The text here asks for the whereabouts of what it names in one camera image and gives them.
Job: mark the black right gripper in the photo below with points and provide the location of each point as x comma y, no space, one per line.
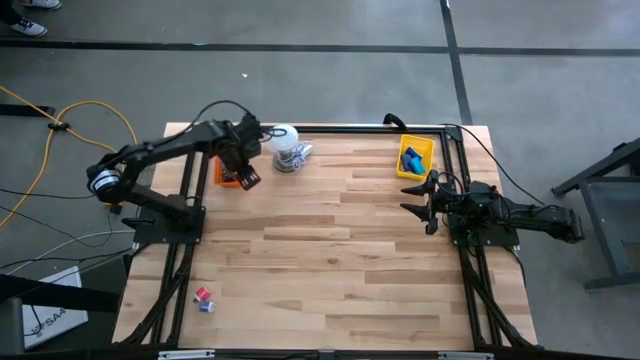
450,205

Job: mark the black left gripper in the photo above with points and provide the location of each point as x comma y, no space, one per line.
240,145

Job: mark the teal blue box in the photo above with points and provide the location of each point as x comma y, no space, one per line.
418,166

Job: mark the dark blue box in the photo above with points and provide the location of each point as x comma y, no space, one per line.
406,163

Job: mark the blue white box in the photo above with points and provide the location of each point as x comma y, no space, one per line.
413,152

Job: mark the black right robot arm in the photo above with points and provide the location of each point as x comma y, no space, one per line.
540,220

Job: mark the orange plastic basket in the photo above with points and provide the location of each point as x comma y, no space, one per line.
218,179

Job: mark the yellow plastic basket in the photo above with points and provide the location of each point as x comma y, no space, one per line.
425,142

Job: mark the white bulb lamp brass base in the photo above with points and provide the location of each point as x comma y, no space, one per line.
285,137

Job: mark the black curved chair back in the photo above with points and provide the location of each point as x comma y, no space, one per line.
395,119

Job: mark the small red blue object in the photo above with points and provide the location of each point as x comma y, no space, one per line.
202,294

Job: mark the blue white charger cube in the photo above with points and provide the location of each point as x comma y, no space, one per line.
207,306

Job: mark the black metal cart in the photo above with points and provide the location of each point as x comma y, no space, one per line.
600,225

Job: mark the white printed box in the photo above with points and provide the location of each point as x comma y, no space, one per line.
55,310

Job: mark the person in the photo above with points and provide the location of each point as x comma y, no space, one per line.
30,27

